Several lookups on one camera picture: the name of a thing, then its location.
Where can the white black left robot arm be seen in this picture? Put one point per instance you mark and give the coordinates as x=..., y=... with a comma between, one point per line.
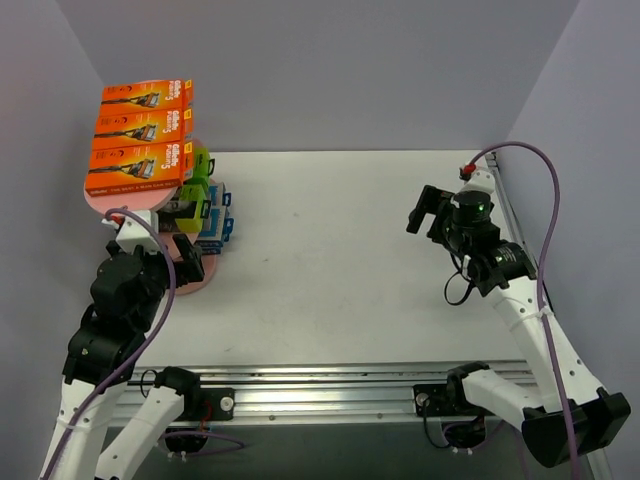
x=132, y=297

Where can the orange Gillette Fusion box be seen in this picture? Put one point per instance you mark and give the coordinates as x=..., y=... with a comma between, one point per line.
x=138, y=128
x=155, y=166

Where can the blue Harry's razor box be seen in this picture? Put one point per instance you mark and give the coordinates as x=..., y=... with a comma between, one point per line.
x=219, y=195

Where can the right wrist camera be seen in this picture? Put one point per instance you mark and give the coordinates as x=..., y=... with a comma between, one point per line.
x=477, y=178

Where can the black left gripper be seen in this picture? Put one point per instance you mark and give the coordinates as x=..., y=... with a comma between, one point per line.
x=176, y=262

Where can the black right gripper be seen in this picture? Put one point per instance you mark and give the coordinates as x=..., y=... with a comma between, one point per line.
x=437, y=220

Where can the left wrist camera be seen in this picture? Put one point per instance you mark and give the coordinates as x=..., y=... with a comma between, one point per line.
x=131, y=233

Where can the aluminium mounting rail frame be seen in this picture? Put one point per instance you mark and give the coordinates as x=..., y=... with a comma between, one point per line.
x=322, y=308

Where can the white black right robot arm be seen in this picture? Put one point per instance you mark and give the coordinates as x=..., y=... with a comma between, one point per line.
x=572, y=409

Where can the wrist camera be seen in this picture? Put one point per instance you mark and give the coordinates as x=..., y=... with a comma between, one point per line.
x=477, y=178
x=131, y=233

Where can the black green Gillette Labs box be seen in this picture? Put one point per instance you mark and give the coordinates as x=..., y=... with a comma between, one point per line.
x=203, y=166

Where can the orange Gillette Fusion5 razor box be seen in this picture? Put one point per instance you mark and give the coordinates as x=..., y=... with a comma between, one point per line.
x=147, y=95

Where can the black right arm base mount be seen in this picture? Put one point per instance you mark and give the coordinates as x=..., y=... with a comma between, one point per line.
x=446, y=398

